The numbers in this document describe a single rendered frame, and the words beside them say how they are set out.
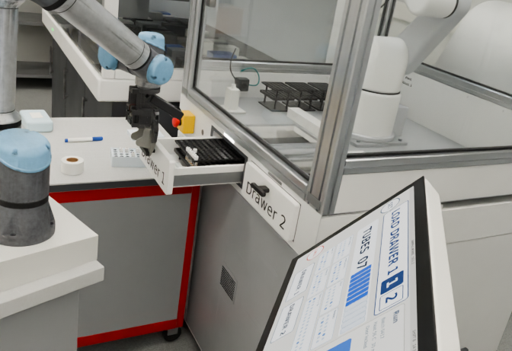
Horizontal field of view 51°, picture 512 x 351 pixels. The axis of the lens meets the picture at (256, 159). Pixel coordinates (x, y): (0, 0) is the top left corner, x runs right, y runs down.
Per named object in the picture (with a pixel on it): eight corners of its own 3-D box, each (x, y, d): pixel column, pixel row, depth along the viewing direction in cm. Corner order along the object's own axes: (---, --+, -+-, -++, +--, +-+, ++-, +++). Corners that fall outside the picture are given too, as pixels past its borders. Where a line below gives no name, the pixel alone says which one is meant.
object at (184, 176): (171, 188, 160) (172, 169, 157) (145, 154, 180) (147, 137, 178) (286, 180, 178) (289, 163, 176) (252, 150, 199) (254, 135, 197)
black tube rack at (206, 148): (191, 180, 167) (193, 161, 164) (173, 157, 181) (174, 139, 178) (255, 175, 177) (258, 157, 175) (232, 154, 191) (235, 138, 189)
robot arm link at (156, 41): (129, 30, 151) (154, 30, 157) (127, 69, 155) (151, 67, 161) (148, 36, 146) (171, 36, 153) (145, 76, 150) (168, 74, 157)
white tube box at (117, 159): (111, 167, 185) (111, 156, 183) (110, 157, 192) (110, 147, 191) (148, 167, 189) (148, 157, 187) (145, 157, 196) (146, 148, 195)
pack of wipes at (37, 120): (53, 132, 206) (53, 120, 204) (27, 133, 201) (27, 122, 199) (44, 119, 217) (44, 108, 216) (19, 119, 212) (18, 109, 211)
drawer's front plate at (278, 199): (287, 242, 144) (295, 205, 140) (241, 193, 167) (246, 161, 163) (293, 241, 144) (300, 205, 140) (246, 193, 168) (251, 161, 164)
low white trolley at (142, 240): (28, 379, 191) (27, 185, 163) (13, 279, 241) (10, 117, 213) (184, 346, 218) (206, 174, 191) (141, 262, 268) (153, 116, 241)
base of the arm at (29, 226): (8, 253, 117) (8, 212, 114) (-29, 225, 125) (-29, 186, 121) (68, 234, 129) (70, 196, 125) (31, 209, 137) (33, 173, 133)
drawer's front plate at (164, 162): (166, 196, 158) (169, 161, 154) (139, 157, 181) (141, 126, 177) (171, 195, 159) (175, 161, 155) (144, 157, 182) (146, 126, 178)
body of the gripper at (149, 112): (125, 121, 163) (127, 82, 158) (152, 121, 167) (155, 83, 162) (131, 130, 157) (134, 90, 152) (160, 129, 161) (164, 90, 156)
